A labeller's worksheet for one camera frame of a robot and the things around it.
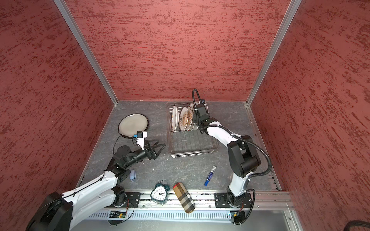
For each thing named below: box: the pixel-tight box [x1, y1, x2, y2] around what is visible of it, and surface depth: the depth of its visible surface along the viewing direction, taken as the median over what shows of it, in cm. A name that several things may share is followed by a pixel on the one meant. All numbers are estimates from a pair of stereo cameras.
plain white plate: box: [118, 113, 149, 139], surface depth 106 cm
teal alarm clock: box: [150, 179, 170, 206], surface depth 74 cm
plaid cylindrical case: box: [172, 182, 196, 214], surface depth 74 cm
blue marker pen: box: [203, 165, 217, 187], surface depth 83 cm
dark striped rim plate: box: [117, 113, 149, 139], surface depth 106 cm
